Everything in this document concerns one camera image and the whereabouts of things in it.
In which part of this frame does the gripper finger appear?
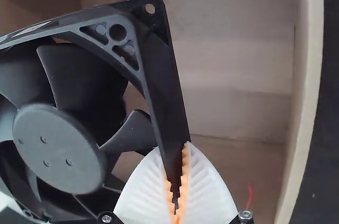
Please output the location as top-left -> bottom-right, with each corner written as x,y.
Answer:
96,147 -> 178,224
174,140 -> 255,224

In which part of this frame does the cardboard box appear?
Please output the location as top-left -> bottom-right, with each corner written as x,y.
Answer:
0,0 -> 325,224

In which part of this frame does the black square fan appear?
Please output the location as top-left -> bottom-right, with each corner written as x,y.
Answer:
0,0 -> 254,224

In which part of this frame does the black mat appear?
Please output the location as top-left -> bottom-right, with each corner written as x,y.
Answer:
292,0 -> 339,224

